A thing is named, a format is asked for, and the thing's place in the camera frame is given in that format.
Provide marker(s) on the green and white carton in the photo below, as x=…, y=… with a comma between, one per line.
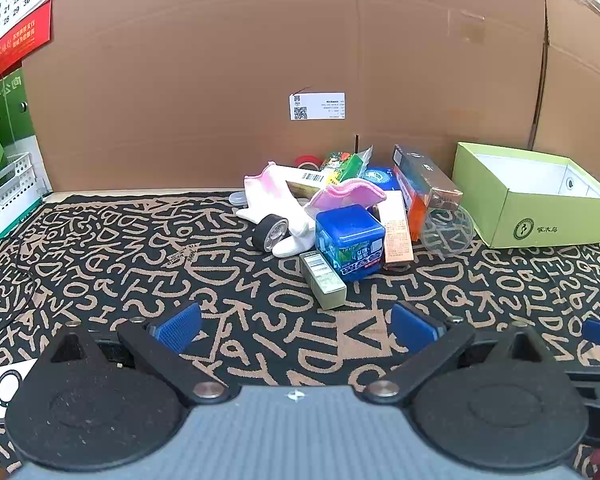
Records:
x=17, y=110

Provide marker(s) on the small olive green box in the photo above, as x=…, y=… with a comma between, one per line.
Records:
x=322, y=280

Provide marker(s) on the clear plastic tube case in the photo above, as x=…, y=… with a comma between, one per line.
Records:
x=237, y=199

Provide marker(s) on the pale box with red print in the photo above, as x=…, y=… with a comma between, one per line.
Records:
x=396, y=232

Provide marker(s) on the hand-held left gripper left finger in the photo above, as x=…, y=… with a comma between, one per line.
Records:
x=182, y=327

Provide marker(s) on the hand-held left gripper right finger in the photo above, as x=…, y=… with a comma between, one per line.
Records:
x=410, y=330

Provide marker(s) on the colourful printed packet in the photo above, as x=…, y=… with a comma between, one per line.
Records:
x=336, y=160

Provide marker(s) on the white box with barcode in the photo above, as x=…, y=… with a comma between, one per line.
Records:
x=310, y=180

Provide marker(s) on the black letter-print mat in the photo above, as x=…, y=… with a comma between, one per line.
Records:
x=180, y=270

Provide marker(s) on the light green cardboard box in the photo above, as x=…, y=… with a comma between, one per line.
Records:
x=535, y=210

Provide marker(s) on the white plastic basket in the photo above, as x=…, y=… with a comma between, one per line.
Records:
x=10, y=195

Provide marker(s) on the green packet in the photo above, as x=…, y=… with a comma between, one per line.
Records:
x=356, y=166

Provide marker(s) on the large cardboard box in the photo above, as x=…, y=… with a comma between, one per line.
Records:
x=230, y=60

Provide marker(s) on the dark and orange box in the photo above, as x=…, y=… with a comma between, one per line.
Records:
x=420, y=175

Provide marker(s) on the red tape roll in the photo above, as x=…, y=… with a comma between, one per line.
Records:
x=307, y=160

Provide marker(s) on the clear plastic cup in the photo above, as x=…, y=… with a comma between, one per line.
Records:
x=447, y=232

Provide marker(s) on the white shipping label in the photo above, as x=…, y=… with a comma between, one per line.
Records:
x=317, y=106

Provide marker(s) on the black tape roll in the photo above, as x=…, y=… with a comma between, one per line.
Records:
x=270, y=232

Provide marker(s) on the white glove with pink cuff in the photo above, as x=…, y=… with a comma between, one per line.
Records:
x=270, y=195
x=342, y=195

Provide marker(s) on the blue square container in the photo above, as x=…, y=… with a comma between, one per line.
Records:
x=350, y=240

